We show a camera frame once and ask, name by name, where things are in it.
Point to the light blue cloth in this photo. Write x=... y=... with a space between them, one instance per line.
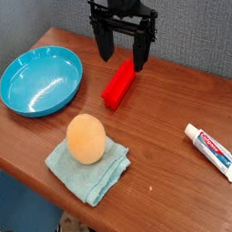
x=89 y=182

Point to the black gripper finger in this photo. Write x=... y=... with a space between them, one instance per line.
x=104 y=39
x=141 y=45

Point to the yellow foam ball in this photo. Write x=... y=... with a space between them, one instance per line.
x=86 y=139

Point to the red plastic block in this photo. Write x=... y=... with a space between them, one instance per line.
x=119 y=84

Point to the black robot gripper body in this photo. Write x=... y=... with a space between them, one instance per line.
x=123 y=15

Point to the white toothpaste tube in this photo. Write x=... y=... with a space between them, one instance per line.
x=219 y=156

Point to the blue plate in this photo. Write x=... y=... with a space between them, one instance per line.
x=41 y=81

